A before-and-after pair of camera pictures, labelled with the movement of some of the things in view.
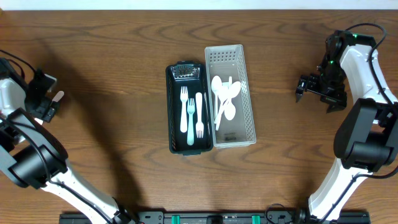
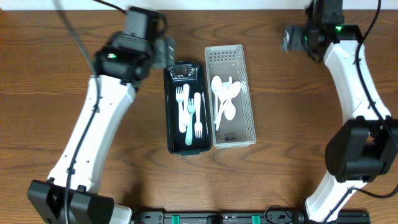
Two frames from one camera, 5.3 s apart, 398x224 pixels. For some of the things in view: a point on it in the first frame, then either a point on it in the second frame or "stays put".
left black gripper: [43, 106] → [165, 54]
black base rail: [220, 217] stays put
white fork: [199, 127] stays put
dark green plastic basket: [189, 122] stays put
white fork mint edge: [191, 106] stays put
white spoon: [58, 96] → [186, 117]
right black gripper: [319, 92] → [292, 40]
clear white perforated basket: [232, 112] stays put
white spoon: [216, 86] stays put
